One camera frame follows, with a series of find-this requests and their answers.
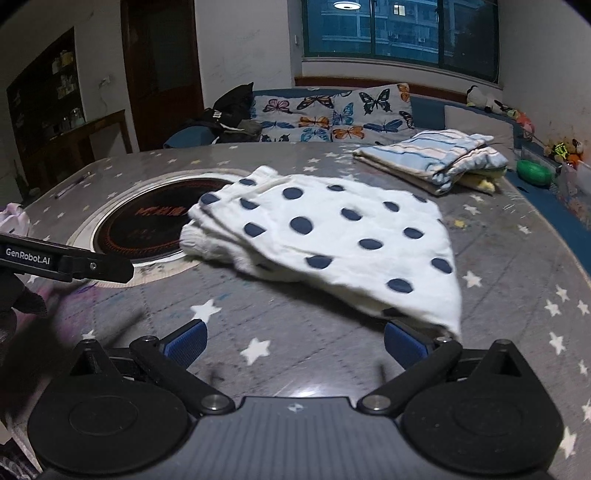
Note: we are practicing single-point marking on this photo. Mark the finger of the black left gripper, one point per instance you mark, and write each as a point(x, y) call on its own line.
point(101, 267)

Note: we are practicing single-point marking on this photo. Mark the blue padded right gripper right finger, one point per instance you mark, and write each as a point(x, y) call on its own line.
point(426, 362)

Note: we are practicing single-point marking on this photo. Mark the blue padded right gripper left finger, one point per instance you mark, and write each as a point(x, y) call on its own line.
point(165, 361)

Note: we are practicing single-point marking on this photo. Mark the white navy polka dot garment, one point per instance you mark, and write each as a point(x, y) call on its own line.
point(386, 253)

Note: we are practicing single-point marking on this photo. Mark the grey knit gloved hand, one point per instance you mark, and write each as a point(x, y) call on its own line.
point(16, 297)

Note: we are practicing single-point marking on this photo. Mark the round induction cooktop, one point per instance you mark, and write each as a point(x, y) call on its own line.
point(143, 223)

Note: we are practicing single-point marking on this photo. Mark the black pen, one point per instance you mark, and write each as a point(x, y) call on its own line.
point(72, 185)

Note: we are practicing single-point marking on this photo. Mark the dark wooden side table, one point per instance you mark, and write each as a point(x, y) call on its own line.
point(77, 141)

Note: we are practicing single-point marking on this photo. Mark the dark wooden shelf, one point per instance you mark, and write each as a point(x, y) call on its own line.
point(42, 100)

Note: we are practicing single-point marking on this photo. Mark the yellow plush under blanket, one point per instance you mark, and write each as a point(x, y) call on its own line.
point(486, 181)

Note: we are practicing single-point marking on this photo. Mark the striped folded blanket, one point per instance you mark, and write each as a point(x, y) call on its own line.
point(434, 160)

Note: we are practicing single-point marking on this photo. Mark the black bag on sofa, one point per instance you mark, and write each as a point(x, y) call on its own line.
point(230, 118)

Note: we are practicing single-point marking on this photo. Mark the dark wooden door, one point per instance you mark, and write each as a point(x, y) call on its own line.
point(159, 41)

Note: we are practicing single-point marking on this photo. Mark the clear plastic toy box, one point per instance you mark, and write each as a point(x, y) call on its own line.
point(573, 186)

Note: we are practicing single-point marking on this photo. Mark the grey cushion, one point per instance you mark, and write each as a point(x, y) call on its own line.
point(472, 122)

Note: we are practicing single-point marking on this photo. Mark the butterfly print pillow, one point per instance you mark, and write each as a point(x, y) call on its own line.
point(376, 116)

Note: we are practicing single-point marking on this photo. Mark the plush toys on sofa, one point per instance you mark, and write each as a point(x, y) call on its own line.
point(569, 151)

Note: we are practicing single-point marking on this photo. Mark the green framed window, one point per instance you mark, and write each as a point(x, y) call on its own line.
point(460, 36)

